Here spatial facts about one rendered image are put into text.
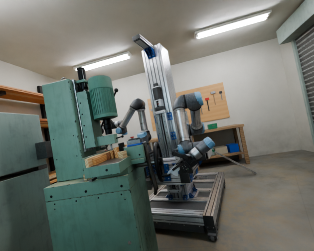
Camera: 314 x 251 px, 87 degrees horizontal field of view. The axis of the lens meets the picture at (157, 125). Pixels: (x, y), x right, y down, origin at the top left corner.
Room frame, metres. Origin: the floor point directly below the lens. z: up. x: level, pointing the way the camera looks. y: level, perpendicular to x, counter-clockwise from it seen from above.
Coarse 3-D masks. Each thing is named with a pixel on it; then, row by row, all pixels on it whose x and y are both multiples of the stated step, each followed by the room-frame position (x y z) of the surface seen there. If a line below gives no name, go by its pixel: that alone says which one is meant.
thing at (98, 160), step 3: (99, 156) 1.03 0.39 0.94; (102, 156) 1.06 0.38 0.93; (105, 156) 1.10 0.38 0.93; (93, 159) 0.97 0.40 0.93; (96, 159) 0.98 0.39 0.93; (99, 159) 1.01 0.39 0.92; (102, 159) 1.05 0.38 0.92; (105, 159) 1.09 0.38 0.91; (93, 162) 0.97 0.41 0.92; (96, 162) 0.97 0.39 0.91; (99, 162) 1.01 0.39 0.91
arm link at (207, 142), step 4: (204, 140) 1.05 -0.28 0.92; (208, 140) 1.04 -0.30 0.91; (212, 140) 1.04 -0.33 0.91; (200, 144) 1.05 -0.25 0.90; (204, 144) 1.04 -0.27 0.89; (208, 144) 1.04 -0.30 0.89; (212, 144) 1.04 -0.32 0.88; (196, 148) 1.05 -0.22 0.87; (200, 148) 1.04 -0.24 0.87; (204, 148) 1.04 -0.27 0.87; (208, 148) 1.04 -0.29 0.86; (200, 152) 1.04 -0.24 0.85; (204, 152) 1.05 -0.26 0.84
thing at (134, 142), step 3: (132, 138) 1.23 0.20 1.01; (135, 138) 1.23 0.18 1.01; (141, 138) 1.18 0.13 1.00; (129, 141) 1.14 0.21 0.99; (132, 141) 1.14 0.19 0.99; (135, 141) 1.14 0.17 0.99; (138, 141) 1.14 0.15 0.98; (141, 141) 1.16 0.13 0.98; (129, 144) 1.15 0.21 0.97; (132, 144) 1.14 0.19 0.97; (135, 144) 1.14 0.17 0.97; (138, 144) 1.14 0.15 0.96
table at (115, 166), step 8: (112, 160) 1.04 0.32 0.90; (120, 160) 0.97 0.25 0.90; (128, 160) 1.07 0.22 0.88; (136, 160) 1.11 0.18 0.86; (144, 160) 1.10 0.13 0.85; (88, 168) 0.93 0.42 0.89; (96, 168) 0.92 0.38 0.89; (104, 168) 0.91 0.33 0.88; (112, 168) 0.91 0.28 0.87; (120, 168) 0.91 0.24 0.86; (88, 176) 0.93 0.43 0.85; (96, 176) 0.92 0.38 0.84
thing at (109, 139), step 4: (100, 136) 1.22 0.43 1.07; (104, 136) 1.22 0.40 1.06; (108, 136) 1.21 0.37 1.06; (112, 136) 1.21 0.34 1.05; (116, 136) 1.25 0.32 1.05; (100, 140) 1.22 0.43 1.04; (104, 140) 1.22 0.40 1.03; (108, 140) 1.21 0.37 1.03; (112, 140) 1.21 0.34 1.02; (116, 140) 1.24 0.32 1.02; (100, 144) 1.22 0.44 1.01; (104, 144) 1.22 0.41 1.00
